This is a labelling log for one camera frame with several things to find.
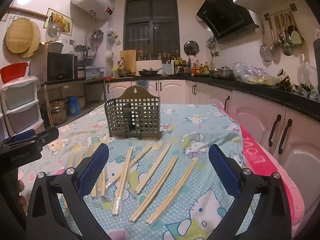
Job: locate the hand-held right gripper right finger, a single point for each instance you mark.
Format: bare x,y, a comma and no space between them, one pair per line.
222,165

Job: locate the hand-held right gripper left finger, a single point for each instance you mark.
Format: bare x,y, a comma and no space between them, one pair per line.
93,170

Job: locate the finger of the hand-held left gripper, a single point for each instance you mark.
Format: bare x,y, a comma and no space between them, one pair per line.
23,135
48,135

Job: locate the bunch of bamboo chopsticks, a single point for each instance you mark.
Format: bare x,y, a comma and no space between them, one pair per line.
155,167

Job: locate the grey plastic utensil basket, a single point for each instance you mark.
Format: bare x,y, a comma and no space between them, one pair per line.
147,115

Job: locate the row of hanging kitchen utensils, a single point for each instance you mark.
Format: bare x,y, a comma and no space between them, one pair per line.
287,47

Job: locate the person's left hand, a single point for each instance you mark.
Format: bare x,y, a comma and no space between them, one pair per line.
22,187

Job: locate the wooden stick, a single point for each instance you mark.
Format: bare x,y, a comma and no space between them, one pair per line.
48,105

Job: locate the blue canister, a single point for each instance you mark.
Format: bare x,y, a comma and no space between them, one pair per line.
73,106

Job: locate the white plastic drawer unit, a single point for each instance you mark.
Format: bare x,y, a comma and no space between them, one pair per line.
20,97

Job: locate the pink blanket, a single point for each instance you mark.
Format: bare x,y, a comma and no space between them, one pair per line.
265,160

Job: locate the cartoon cat printed blanket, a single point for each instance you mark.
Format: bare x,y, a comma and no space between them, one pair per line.
175,127

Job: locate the red plastic basin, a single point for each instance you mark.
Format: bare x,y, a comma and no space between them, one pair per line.
13,72

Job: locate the wooden shelf rack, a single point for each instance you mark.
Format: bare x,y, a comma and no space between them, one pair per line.
82,80

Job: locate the black microwave oven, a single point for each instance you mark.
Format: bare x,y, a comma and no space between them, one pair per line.
60,66

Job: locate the small black appliance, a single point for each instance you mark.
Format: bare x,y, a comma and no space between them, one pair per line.
80,72

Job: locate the light blue plastic box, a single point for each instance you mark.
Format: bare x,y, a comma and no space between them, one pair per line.
93,72

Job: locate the red patterned cloth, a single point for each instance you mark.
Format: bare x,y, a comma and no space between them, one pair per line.
110,78

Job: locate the black kitchen countertop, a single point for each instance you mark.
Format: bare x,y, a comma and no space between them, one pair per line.
262,91

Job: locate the cardboard box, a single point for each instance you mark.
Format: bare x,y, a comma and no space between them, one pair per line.
50,48

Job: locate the black blender jug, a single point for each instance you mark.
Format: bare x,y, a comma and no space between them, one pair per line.
81,52

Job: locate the white base cabinets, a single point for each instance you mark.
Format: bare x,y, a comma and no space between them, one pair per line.
170,90

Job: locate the round wooden board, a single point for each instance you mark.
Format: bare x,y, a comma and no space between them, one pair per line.
37,40

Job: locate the clear plastic bag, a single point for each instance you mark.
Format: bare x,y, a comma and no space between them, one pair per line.
250,72

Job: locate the round bamboo mat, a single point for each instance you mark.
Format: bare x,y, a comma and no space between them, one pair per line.
18,36

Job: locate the blue hanging bin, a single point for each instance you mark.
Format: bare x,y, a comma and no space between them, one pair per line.
142,83

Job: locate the white hanging jug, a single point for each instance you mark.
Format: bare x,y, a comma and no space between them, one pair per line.
109,55

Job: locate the row of condiment bottles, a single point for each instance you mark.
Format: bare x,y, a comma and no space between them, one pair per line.
197,67

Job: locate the metal faucet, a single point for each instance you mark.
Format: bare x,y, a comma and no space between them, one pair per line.
121,61

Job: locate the glass pot lid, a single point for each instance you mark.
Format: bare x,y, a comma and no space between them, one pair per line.
53,31

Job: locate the brown leafy bundle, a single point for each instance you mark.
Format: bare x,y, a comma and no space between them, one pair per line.
283,77

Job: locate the wooden cutting board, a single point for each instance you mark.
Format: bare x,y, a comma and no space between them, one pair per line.
128,60

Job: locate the blue white knife block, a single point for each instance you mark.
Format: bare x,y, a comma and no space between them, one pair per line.
168,69

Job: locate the hanging steel bowls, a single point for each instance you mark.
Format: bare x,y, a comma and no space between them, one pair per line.
97,35

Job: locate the black wok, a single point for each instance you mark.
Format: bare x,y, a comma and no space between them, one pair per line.
148,73

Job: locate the white rectangular box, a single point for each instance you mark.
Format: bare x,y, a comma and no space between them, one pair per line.
150,65

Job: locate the mesh strainer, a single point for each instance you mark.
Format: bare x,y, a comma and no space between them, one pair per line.
266,53

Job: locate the dark hanging pot lid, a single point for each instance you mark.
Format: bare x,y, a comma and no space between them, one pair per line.
191,47

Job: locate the white plastic bag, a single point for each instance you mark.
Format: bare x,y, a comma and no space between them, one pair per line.
306,75

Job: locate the small hanging metal tools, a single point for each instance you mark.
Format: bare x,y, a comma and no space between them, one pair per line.
211,42

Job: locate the row of glass jars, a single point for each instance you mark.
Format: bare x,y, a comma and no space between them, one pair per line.
160,56

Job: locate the white water heater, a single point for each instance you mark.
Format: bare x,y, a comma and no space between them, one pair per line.
92,1

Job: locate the black range hood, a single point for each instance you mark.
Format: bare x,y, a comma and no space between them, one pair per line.
222,15

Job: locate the dark framed window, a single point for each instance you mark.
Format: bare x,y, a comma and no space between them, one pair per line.
152,25

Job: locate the wall socket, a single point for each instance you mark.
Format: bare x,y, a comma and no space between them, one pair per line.
72,42
216,53

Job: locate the teal wall caddy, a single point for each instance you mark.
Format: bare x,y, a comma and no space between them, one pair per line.
113,38

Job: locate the fruit wall picture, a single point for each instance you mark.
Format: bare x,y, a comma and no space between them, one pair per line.
66,20

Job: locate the wooden wall shelf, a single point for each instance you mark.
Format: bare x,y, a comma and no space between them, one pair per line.
27,12

